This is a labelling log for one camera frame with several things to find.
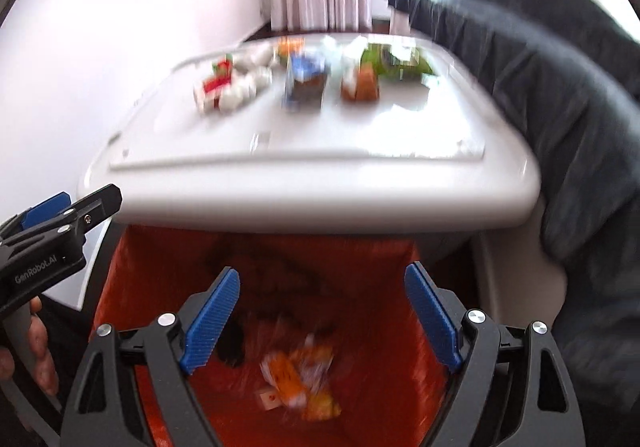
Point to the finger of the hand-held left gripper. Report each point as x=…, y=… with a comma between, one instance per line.
x=47, y=208
x=95, y=207

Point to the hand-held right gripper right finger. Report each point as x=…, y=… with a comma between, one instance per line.
x=432, y=317

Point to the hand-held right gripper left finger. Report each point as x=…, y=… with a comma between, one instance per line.
x=210, y=322

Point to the transparent orange storage bin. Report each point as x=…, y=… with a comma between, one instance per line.
x=380, y=277

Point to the orange crinkled wrapper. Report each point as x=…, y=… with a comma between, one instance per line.
x=295, y=372

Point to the red white snack packet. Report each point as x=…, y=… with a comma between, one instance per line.
x=215, y=87

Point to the orange white snack packet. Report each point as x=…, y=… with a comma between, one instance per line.
x=361, y=84

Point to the small orange wrapper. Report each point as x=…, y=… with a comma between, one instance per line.
x=291, y=46

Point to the green snack wrapper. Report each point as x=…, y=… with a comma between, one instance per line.
x=400, y=62

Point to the person's left hand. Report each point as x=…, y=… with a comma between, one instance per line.
x=44, y=352

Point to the white plastic storage box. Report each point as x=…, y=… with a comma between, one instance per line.
x=520, y=272

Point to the white plastic storage box lid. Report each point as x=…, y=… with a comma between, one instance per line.
x=310, y=177

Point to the dark velvet blanket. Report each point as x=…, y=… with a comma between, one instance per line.
x=550, y=92

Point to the white bed frame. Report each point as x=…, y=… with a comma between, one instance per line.
x=400, y=22

